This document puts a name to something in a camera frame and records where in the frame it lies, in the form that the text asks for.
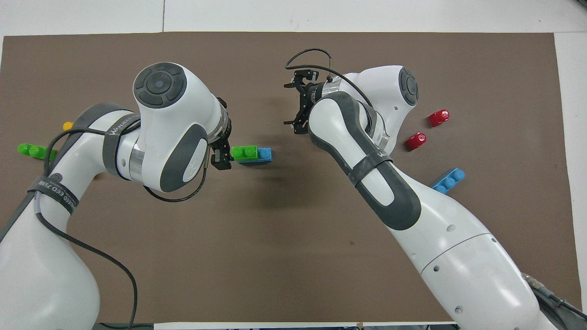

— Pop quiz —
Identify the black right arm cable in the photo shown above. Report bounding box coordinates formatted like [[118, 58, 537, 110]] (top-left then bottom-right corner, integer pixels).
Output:
[[285, 48, 373, 110]]

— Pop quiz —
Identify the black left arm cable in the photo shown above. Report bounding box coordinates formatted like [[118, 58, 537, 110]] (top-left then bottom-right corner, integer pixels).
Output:
[[34, 127, 208, 330]]

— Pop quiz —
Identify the blue three-stud block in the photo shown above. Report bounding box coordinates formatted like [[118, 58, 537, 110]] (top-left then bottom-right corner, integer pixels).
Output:
[[431, 169, 465, 194], [238, 147, 273, 163]]

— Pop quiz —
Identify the green two-stud block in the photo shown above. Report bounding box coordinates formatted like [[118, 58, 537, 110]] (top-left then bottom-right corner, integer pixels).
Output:
[[232, 145, 258, 162], [17, 143, 58, 161]]

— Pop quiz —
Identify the black velcro cable strap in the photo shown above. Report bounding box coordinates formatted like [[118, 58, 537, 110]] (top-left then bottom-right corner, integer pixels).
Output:
[[27, 176, 79, 215], [102, 112, 140, 177], [347, 154, 393, 186]]

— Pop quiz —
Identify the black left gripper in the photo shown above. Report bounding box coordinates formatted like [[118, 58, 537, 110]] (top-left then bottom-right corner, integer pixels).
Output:
[[210, 97, 233, 171]]

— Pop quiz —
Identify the brown table mat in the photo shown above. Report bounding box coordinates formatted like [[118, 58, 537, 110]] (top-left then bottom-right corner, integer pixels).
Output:
[[0, 31, 583, 324]]

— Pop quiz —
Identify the grey connector cable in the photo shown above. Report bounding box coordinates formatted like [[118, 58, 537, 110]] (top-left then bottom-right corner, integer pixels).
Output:
[[521, 273, 587, 321]]

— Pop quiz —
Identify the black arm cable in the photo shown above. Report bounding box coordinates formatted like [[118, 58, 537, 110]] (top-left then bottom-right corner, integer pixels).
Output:
[[34, 127, 208, 330], [285, 48, 373, 110]]

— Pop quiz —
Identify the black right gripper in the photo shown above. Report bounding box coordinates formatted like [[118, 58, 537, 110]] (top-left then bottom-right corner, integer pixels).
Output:
[[283, 69, 330, 135]]

